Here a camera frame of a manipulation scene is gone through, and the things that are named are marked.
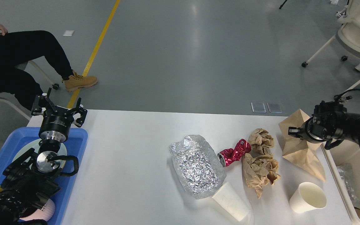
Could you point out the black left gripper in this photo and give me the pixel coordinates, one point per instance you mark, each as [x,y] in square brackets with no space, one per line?
[53,126]

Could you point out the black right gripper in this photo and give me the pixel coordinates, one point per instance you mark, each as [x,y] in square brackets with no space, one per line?
[310,131]

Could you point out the brown paper bag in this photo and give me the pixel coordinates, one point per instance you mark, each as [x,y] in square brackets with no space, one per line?
[260,171]
[300,152]

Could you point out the small brown paper ball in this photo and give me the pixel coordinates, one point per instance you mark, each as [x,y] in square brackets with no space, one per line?
[261,141]

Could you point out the green plate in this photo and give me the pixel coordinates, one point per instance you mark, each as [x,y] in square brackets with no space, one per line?
[35,144]

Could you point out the white paper cup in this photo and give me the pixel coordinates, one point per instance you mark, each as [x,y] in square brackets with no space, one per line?
[308,196]
[229,200]

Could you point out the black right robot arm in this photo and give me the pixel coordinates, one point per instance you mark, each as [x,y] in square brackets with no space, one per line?
[330,123]

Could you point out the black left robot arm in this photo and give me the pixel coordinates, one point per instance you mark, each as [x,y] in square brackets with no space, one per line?
[30,179]

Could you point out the tan work boot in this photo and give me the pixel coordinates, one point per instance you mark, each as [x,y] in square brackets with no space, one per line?
[76,81]

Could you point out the right clear floor plate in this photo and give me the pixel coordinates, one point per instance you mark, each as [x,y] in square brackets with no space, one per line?
[274,107]

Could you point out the clear floor plate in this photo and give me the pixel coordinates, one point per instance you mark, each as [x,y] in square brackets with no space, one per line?
[274,107]
[258,107]

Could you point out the blue plastic tray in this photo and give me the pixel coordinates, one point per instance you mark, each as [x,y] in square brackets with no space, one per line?
[75,145]

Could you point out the left clear floor plate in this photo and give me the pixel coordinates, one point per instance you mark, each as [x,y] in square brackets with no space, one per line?
[258,107]

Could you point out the clear plastic in bin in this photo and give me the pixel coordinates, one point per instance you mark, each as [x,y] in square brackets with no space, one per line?
[346,173]

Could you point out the crushed red can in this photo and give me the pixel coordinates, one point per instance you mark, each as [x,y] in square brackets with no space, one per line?
[228,156]

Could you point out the white paper scrap on floor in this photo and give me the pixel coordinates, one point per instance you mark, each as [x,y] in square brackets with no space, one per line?
[68,33]

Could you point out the beige plastic bin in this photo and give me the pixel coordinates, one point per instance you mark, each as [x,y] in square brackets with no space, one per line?
[344,162]

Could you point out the seated person in black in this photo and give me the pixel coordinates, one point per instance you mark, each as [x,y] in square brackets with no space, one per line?
[21,47]

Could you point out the crumpled aluminium foil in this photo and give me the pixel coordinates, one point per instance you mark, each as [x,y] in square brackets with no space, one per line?
[197,166]

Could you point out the pink HOME mug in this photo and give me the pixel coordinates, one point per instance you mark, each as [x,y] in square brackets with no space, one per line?
[45,213]

